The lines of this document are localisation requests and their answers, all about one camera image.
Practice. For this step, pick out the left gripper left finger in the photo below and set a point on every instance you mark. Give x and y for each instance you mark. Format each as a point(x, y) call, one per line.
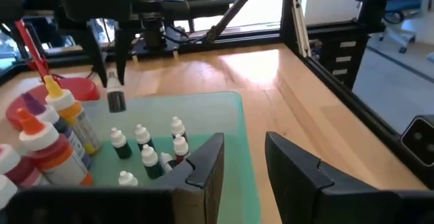
point(200, 176)

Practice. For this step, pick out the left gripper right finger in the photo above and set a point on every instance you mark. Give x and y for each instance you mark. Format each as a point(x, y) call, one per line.
point(295, 183)

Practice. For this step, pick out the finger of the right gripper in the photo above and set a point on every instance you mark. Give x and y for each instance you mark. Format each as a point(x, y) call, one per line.
point(122, 54)
point(96, 57)

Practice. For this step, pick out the small black dropper bottle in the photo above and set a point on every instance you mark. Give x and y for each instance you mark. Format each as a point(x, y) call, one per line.
point(116, 98)

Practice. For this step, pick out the yellow food coloring bottle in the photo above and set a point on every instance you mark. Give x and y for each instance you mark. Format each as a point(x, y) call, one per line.
point(69, 112)

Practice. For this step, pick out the purple food coloring bottle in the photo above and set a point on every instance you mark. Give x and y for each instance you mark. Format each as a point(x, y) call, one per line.
point(51, 120)

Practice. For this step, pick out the orange food coloring bottle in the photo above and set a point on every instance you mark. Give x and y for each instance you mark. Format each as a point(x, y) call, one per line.
point(51, 156)

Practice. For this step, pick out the pink food coloring bottle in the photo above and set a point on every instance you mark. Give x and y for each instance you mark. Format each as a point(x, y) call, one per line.
point(13, 169)

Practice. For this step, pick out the red desk lamp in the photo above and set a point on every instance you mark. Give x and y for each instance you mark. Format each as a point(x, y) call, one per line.
point(84, 88)

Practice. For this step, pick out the teal translucent plastic bin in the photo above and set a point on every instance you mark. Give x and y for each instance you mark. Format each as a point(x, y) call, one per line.
point(203, 115)

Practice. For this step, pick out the black diagonal strut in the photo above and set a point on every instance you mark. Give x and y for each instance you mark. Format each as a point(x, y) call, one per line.
point(234, 6)

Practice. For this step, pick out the black cabinet white labels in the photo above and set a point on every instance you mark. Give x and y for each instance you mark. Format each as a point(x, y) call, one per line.
point(342, 57)

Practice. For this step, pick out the black stand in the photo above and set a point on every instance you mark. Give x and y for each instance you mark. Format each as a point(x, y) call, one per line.
point(373, 0)

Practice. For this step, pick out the blue office chair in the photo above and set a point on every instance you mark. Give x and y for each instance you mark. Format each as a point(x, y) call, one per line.
point(403, 12)

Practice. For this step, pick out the black table-level camera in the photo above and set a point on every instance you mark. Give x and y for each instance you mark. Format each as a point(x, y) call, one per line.
point(418, 142)

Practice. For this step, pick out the silver frame bracket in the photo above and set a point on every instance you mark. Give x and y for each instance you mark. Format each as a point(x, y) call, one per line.
point(301, 27)

